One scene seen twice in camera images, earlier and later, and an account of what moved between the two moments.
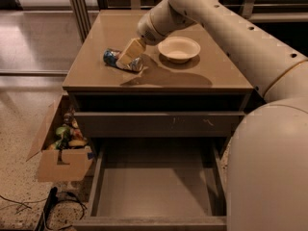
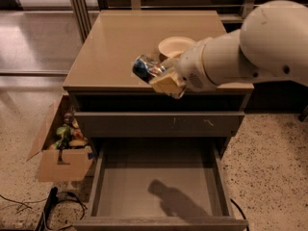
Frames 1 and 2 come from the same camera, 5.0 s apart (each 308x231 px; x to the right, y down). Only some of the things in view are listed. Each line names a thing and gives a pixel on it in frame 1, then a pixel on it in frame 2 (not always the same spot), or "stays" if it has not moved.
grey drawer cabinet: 176,96 stays
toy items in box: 68,135 stays
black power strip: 47,209 stays
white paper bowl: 179,49 stays
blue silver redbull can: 111,57 → 145,68
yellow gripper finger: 134,48 → 171,85
